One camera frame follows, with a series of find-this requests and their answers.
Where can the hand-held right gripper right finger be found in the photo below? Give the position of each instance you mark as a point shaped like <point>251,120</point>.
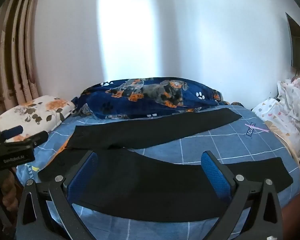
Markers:
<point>215,177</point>

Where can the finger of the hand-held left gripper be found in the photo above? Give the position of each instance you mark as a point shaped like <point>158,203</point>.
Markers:
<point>36,140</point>
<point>13,131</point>

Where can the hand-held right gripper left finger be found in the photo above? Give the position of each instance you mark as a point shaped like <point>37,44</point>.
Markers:
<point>83,178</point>

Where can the black pants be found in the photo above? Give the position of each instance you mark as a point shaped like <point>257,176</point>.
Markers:
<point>145,180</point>

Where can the white floral pillow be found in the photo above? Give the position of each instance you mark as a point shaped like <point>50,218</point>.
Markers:
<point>35,112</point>

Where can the blue plaid bed sheet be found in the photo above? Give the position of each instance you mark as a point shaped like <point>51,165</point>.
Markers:
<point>190,142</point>

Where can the beige patterned curtain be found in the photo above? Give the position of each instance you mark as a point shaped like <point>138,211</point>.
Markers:
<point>12,42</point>

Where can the white patterned crumpled cloth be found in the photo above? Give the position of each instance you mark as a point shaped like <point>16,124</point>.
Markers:
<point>285,110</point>

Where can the blue dog print blanket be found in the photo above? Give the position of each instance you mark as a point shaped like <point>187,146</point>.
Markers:
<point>150,97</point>

